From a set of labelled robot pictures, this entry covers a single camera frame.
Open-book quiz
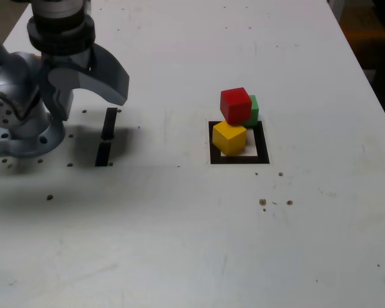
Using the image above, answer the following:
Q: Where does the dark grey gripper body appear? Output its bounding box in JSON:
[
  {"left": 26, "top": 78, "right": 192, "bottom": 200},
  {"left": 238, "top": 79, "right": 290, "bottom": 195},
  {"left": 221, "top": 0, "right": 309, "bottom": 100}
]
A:
[{"left": 41, "top": 47, "right": 96, "bottom": 74}]

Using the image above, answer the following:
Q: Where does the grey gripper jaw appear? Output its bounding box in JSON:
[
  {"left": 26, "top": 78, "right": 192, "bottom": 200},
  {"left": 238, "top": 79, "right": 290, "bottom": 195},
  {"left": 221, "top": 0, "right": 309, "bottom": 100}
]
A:
[
  {"left": 39, "top": 60, "right": 75, "bottom": 122},
  {"left": 47, "top": 43, "right": 131, "bottom": 107}
]

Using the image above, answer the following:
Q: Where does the red cube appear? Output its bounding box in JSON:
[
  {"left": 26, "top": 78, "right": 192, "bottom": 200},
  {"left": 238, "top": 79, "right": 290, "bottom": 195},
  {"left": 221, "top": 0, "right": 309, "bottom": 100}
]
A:
[{"left": 220, "top": 87, "right": 253, "bottom": 126}]

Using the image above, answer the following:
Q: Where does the yellow cube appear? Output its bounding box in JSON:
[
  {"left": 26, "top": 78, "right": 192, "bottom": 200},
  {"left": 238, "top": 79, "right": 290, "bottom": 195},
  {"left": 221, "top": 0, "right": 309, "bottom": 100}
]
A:
[{"left": 212, "top": 120, "right": 247, "bottom": 157}]

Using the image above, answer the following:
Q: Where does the green cube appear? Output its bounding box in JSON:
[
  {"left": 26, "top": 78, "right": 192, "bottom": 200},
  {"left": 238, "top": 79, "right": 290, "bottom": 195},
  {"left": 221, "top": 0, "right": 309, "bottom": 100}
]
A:
[{"left": 242, "top": 94, "right": 260, "bottom": 128}]

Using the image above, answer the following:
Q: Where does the black tape square outline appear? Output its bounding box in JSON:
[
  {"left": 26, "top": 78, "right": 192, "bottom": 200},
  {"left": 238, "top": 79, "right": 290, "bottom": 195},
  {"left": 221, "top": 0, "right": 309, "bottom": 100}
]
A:
[{"left": 208, "top": 120, "right": 270, "bottom": 165}]

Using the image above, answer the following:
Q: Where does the black tape strip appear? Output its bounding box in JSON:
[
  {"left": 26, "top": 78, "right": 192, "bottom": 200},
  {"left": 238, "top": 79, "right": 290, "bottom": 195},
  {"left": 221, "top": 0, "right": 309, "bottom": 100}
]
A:
[{"left": 94, "top": 107, "right": 119, "bottom": 167}]

